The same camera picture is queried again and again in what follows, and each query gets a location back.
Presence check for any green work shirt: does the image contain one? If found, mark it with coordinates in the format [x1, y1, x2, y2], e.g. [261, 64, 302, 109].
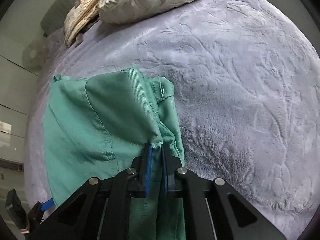
[43, 67, 185, 239]

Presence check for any lavender plush bedspread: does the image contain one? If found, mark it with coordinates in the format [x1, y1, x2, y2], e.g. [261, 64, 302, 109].
[24, 0, 319, 239]

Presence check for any white wardrobe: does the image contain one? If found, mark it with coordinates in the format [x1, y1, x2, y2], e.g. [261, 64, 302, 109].
[1, 34, 40, 164]

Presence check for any white electric fan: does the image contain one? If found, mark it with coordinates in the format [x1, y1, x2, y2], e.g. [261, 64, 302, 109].
[22, 40, 46, 70]

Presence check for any beige crumpled blanket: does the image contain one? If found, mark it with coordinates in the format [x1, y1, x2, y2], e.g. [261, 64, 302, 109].
[63, 0, 100, 47]

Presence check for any grey quilted headboard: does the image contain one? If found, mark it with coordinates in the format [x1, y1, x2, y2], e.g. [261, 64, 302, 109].
[40, 0, 77, 37]

